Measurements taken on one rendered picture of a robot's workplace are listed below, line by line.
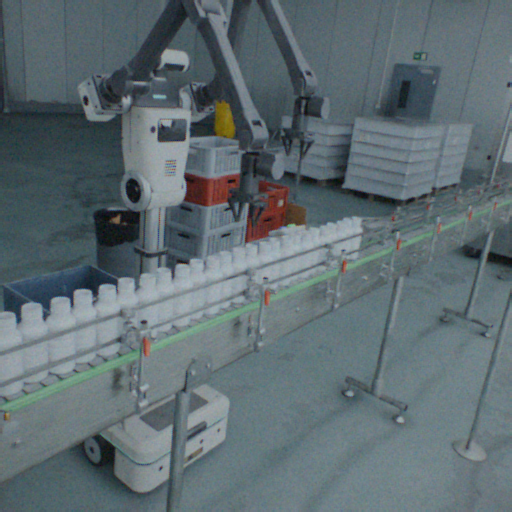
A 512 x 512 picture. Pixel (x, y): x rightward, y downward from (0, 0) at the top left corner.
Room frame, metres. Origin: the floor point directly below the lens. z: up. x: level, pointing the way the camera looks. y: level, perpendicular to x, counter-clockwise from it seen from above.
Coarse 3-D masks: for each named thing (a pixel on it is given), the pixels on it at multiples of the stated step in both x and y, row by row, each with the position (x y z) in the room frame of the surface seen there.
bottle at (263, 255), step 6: (264, 246) 1.58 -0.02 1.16; (270, 246) 1.59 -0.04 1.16; (258, 252) 1.59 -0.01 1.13; (264, 252) 1.58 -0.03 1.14; (258, 258) 1.57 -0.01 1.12; (264, 258) 1.57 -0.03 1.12; (270, 258) 1.58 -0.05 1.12; (258, 270) 1.57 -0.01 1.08; (264, 270) 1.57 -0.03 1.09; (270, 270) 1.58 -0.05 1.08; (258, 276) 1.57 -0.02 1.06; (270, 276) 1.59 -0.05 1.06; (258, 282) 1.56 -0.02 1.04
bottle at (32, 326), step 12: (24, 312) 0.97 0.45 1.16; (36, 312) 0.98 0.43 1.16; (24, 324) 0.97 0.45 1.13; (36, 324) 0.97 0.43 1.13; (24, 336) 0.96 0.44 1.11; (36, 336) 0.96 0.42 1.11; (24, 348) 0.96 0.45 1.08; (36, 348) 0.96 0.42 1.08; (24, 360) 0.96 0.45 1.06; (36, 360) 0.96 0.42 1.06
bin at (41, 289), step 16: (64, 272) 1.70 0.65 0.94; (80, 272) 1.75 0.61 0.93; (96, 272) 1.75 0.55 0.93; (16, 288) 1.56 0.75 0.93; (32, 288) 1.61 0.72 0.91; (48, 288) 1.65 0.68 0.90; (64, 288) 1.70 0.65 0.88; (80, 288) 1.75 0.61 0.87; (96, 288) 1.75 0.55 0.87; (16, 304) 1.49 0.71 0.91; (48, 304) 1.65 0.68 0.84; (16, 320) 1.49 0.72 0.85
